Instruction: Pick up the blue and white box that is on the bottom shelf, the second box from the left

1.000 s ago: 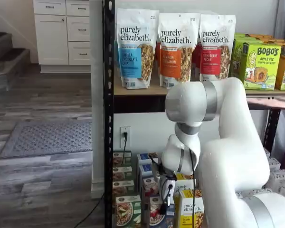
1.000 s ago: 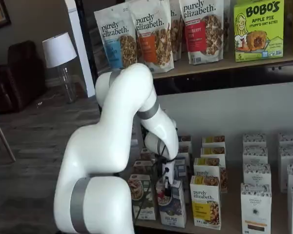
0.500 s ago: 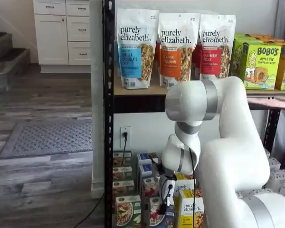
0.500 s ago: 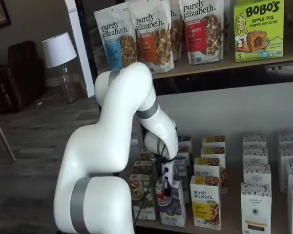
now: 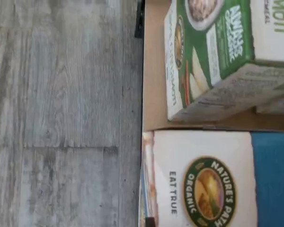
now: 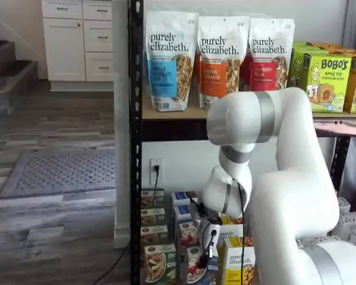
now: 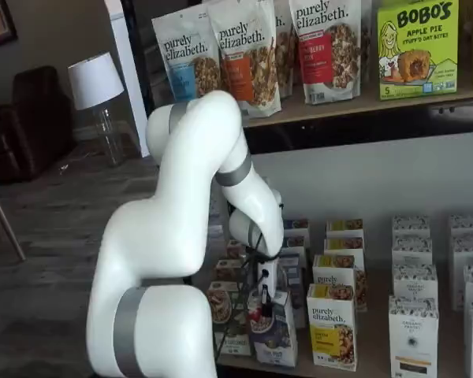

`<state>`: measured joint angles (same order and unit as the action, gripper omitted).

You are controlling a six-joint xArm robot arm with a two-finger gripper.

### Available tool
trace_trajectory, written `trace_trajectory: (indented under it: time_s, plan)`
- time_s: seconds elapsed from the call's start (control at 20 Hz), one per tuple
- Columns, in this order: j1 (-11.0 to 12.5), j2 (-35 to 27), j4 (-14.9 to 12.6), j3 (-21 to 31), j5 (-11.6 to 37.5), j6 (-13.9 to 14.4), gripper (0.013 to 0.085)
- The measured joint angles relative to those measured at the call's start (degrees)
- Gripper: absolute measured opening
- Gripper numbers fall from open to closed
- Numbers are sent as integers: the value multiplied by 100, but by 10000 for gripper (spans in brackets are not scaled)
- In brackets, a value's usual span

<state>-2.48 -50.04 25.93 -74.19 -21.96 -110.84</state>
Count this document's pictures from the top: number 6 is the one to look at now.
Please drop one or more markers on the green apple cinnamon oatmeal box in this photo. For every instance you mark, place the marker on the green apple cinnamon oatmeal box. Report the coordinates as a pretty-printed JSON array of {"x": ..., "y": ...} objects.
[
  {"x": 152, "y": 216},
  {"x": 160, "y": 264},
  {"x": 148, "y": 198},
  {"x": 154, "y": 234}
]

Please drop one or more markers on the grey patterned door mat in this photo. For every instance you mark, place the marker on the grey patterned door mat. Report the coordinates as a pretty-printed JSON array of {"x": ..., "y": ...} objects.
[{"x": 62, "y": 172}]

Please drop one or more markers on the white kitchen cabinet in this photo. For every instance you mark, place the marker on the white kitchen cabinet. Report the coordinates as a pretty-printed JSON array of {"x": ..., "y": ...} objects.
[{"x": 65, "y": 84}]

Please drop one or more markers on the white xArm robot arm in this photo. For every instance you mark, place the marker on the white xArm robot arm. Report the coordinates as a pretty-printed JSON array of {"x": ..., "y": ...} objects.
[{"x": 290, "y": 193}]

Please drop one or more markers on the red label granola bag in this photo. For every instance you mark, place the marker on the red label granola bag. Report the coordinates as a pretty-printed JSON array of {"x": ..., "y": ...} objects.
[
  {"x": 270, "y": 74},
  {"x": 245, "y": 74}
]

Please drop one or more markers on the blue label granola bag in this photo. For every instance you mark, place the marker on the blue label granola bag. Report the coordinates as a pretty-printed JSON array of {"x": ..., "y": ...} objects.
[{"x": 166, "y": 74}]

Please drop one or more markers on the white wall outlet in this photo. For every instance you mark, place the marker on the white wall outlet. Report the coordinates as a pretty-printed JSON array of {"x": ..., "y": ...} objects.
[{"x": 152, "y": 178}]

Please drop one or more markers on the green Bobo's apple pie box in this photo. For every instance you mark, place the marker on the green Bobo's apple pie box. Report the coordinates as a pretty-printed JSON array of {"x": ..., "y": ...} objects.
[
  {"x": 296, "y": 68},
  {"x": 329, "y": 83}
]

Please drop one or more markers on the white cabinet door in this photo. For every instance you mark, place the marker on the white cabinet door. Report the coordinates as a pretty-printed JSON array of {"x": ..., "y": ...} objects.
[{"x": 63, "y": 50}]

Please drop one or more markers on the yellow white granola box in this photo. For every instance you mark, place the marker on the yellow white granola box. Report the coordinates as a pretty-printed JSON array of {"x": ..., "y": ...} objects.
[
  {"x": 231, "y": 220},
  {"x": 228, "y": 233},
  {"x": 234, "y": 264}
]

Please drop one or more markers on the dark carpeted stairs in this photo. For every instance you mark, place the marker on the dark carpeted stairs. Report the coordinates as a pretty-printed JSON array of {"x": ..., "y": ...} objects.
[{"x": 6, "y": 68}]

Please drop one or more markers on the black metal shelf, wooden boards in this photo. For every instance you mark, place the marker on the black metal shelf, wooden boards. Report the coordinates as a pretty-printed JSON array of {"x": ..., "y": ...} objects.
[{"x": 135, "y": 89}]

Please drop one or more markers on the white cabinet drawer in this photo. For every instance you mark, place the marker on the white cabinet drawer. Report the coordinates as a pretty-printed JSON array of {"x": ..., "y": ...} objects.
[
  {"x": 97, "y": 15},
  {"x": 99, "y": 74},
  {"x": 98, "y": 29},
  {"x": 62, "y": 12}
]

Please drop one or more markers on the blue and white oatmeal box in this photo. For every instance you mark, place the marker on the blue and white oatmeal box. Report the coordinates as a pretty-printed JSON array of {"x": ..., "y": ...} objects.
[
  {"x": 187, "y": 233},
  {"x": 181, "y": 197},
  {"x": 182, "y": 211},
  {"x": 195, "y": 274}
]

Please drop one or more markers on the orange label granola bag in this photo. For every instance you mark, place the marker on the orange label granola bag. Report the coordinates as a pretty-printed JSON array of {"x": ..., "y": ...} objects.
[{"x": 219, "y": 74}]

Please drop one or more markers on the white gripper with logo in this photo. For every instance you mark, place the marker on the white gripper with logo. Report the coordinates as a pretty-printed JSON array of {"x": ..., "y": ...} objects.
[{"x": 201, "y": 234}]

